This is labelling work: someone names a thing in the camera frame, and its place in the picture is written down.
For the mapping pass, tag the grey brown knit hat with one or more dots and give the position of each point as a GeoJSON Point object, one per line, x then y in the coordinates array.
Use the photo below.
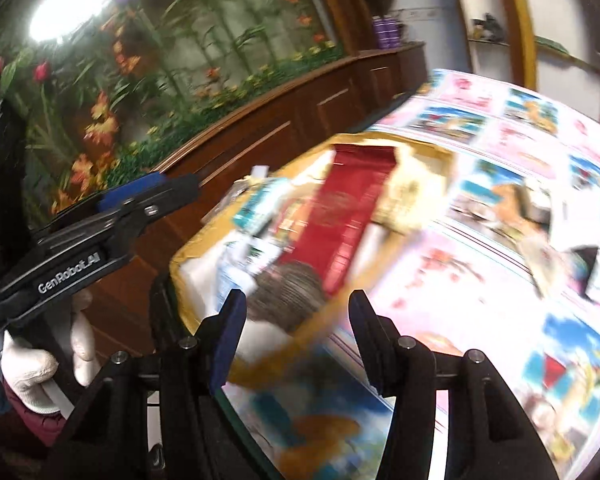
{"type": "Point", "coordinates": [290, 295]}

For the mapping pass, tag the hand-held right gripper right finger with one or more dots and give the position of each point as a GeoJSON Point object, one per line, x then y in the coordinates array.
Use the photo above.
{"type": "Point", "coordinates": [365, 320]}

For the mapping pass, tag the person's left hand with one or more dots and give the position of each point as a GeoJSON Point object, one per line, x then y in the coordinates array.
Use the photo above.
{"type": "Point", "coordinates": [30, 375]}

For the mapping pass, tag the person's left forearm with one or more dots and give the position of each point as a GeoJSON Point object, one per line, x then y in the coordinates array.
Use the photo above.
{"type": "Point", "coordinates": [35, 427]}

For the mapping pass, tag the wooden wall shelf unit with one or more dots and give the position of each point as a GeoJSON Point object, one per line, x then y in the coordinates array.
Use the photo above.
{"type": "Point", "coordinates": [515, 5]}

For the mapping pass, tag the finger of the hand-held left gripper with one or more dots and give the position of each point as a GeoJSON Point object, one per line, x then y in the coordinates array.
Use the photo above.
{"type": "Point", "coordinates": [160, 202]}
{"type": "Point", "coordinates": [130, 190]}

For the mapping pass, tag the white pouch orange print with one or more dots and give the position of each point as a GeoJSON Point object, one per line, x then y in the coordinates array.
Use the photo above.
{"type": "Point", "coordinates": [292, 225]}

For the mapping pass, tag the dark tool on shelf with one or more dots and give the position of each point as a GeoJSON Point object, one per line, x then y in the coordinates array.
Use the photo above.
{"type": "Point", "coordinates": [490, 27]}

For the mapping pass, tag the yellow fuzzy cloth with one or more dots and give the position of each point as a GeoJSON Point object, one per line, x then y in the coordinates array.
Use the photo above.
{"type": "Point", "coordinates": [410, 195]}

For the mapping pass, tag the wooden cabinet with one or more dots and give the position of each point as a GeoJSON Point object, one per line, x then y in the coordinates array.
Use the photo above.
{"type": "Point", "coordinates": [280, 125]}

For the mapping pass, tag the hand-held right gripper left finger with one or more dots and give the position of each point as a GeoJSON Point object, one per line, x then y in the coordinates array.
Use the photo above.
{"type": "Point", "coordinates": [230, 330]}

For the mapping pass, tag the white printed paper packet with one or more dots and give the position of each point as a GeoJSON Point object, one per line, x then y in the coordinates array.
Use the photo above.
{"type": "Point", "coordinates": [575, 225]}

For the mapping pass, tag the green item on shelf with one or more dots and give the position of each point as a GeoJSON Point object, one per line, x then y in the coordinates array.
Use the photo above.
{"type": "Point", "coordinates": [552, 46]}

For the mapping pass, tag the printed tablecloth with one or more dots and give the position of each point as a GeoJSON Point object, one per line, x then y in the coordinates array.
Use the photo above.
{"type": "Point", "coordinates": [480, 270]}

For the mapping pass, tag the flower wall mural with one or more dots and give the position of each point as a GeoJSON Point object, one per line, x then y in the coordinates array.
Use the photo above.
{"type": "Point", "coordinates": [205, 35]}

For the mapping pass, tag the green and white packet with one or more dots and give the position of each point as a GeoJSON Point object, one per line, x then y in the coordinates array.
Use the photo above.
{"type": "Point", "coordinates": [250, 260]}

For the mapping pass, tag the light blue tissue pack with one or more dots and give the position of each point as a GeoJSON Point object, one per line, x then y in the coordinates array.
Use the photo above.
{"type": "Point", "coordinates": [260, 205]}

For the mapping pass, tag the red foil packet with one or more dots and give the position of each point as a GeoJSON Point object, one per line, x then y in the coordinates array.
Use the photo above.
{"type": "Point", "coordinates": [345, 210]}

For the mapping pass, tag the white foam box yellow tape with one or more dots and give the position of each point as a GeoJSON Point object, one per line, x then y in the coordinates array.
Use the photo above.
{"type": "Point", "coordinates": [197, 272]}

